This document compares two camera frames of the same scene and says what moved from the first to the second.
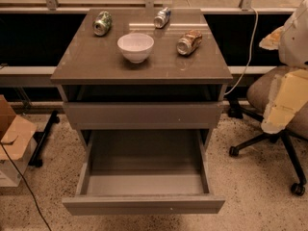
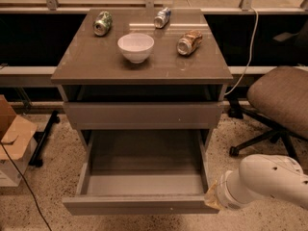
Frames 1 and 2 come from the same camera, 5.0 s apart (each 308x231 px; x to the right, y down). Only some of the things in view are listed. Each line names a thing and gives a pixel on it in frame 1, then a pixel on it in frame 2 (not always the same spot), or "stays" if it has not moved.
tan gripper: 295,38 → 223,190
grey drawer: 143,172 stays
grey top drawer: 143,115 stays
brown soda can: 189,41 stays
